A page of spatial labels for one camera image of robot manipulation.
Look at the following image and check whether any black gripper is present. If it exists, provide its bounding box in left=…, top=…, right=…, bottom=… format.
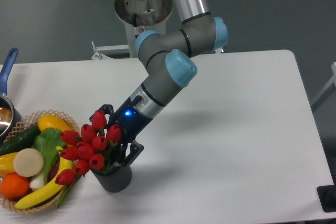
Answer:
left=90, top=95, right=152, bottom=166

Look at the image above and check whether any red tulip bouquet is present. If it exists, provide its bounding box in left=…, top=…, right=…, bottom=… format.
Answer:
left=55, top=109, right=121, bottom=207

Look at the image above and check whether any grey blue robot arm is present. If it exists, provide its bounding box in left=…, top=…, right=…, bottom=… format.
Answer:
left=105, top=0, right=228, bottom=166

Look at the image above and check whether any grey ribbed vase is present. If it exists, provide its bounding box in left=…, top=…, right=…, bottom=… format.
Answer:
left=90, top=165, right=132, bottom=193

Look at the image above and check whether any yellow banana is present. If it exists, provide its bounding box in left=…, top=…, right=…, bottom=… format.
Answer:
left=14, top=157, right=72, bottom=210

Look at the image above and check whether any green bok choy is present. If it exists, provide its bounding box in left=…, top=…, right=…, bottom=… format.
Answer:
left=30, top=128, right=67, bottom=191

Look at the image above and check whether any yellow squash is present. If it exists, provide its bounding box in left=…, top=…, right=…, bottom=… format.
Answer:
left=38, top=114, right=74, bottom=148

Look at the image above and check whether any dark red fruit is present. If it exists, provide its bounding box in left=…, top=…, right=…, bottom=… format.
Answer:
left=49, top=161, right=60, bottom=181

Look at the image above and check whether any green cucumber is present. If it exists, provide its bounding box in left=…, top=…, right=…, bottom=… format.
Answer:
left=1, top=125, right=40, bottom=156

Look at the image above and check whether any beige round disc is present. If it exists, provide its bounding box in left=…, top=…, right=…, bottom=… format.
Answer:
left=13, top=148, right=44, bottom=177

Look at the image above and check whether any yellow bell pepper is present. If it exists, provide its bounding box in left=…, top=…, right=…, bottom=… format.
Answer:
left=0, top=152, right=18, bottom=177

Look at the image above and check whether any orange fruit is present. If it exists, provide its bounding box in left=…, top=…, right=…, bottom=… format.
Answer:
left=1, top=173, right=30, bottom=199

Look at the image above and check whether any woven wicker basket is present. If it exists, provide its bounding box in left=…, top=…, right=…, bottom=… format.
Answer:
left=1, top=110, right=80, bottom=214

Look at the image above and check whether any black device at edge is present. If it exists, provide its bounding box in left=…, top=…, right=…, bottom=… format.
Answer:
left=317, top=185, right=335, bottom=212

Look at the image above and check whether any blue handled saucepan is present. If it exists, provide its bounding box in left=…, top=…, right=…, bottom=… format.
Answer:
left=1, top=48, right=22, bottom=145

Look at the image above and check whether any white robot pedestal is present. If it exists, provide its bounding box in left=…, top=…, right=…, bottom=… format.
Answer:
left=90, top=0, right=226, bottom=61

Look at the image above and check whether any white frame at right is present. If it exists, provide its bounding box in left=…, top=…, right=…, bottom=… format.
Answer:
left=311, top=62, right=335, bottom=113

